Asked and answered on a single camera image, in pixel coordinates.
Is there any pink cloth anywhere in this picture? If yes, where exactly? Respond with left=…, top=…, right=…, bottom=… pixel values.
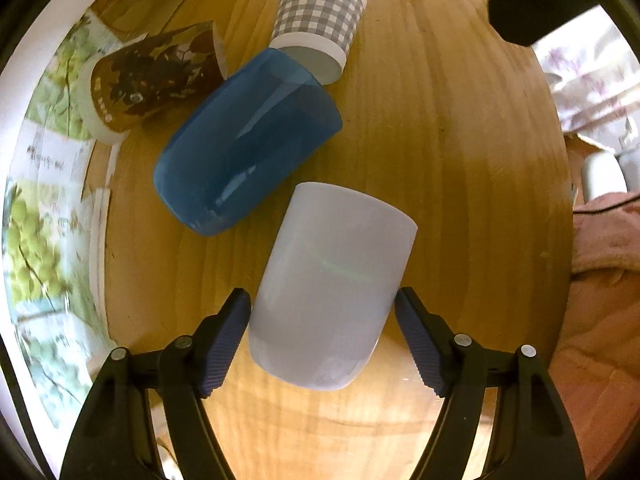
left=549, top=193, right=639, bottom=479

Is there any white translucent plastic cup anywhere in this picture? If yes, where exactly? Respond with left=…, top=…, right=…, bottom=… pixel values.
left=248, top=182, right=418, bottom=391

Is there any brown floral paper cup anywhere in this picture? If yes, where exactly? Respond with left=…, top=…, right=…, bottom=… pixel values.
left=72, top=21, right=228, bottom=144

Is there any grey checkered paper cup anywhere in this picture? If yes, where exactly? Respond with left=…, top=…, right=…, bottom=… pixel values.
left=269, top=0, right=368, bottom=86

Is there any blue plastic cup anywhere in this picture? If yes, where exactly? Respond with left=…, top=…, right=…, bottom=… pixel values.
left=153, top=49, right=343, bottom=236

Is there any floral white cloth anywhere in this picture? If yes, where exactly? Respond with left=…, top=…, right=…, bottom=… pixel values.
left=534, top=6, right=639, bottom=153

